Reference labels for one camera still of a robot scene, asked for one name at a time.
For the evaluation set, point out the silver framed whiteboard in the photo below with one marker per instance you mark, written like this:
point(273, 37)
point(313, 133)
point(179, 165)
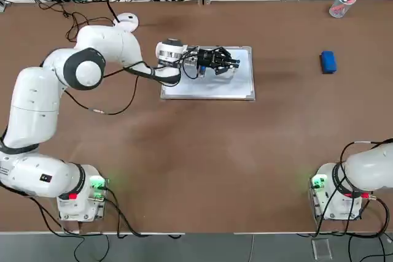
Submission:
point(215, 88)

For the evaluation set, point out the clear plastic pen cup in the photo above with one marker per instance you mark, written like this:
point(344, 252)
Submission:
point(339, 9)

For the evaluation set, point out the blue whiteboard eraser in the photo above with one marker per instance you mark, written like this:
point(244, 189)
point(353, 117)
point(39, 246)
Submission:
point(328, 62)

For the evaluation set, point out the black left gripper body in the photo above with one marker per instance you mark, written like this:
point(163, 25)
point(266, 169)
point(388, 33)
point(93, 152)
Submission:
point(205, 58)

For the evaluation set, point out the clear acrylic plate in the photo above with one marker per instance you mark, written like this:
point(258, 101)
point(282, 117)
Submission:
point(321, 249)

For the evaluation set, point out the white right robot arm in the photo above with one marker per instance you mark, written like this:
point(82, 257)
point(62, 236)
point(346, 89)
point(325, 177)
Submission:
point(365, 170)

